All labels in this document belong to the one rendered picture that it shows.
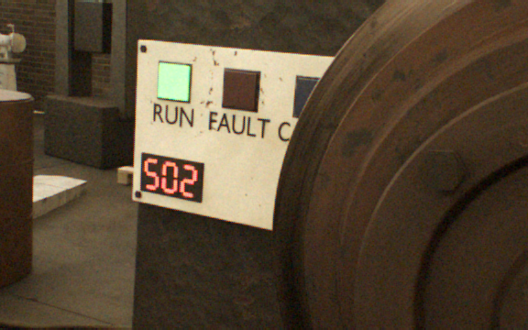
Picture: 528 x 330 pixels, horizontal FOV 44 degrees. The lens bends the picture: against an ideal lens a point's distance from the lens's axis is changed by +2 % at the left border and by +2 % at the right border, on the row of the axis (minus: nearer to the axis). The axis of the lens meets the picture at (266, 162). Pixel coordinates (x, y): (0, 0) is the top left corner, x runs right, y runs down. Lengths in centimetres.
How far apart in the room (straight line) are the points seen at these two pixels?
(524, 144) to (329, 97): 16
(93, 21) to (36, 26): 327
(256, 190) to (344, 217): 22
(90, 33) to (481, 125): 576
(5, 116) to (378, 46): 275
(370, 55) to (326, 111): 5
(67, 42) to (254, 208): 572
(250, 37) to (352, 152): 25
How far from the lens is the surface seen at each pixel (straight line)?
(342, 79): 47
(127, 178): 528
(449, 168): 36
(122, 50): 577
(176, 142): 70
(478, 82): 41
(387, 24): 46
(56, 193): 460
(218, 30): 69
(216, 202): 68
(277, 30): 66
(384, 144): 42
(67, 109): 608
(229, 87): 65
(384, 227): 38
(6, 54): 909
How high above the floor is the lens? 125
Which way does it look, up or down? 11 degrees down
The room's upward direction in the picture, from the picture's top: 5 degrees clockwise
